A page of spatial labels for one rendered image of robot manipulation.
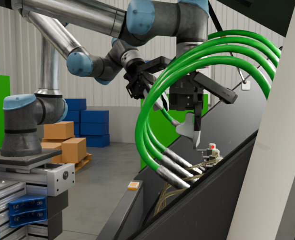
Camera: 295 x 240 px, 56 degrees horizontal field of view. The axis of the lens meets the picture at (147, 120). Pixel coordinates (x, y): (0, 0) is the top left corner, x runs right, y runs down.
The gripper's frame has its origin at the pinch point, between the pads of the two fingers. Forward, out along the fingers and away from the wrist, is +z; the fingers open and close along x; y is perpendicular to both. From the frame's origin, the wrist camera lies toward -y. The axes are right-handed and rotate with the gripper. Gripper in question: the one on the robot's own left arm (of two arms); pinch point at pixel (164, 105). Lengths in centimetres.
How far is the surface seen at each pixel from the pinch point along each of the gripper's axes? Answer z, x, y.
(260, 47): 12.7, 7.7, -29.3
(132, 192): 12.8, -3.9, 27.8
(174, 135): -133, -253, 133
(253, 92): 1.3, -30.1, -17.2
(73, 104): -430, -314, 369
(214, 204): 38, 30, -13
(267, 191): 41, 36, -22
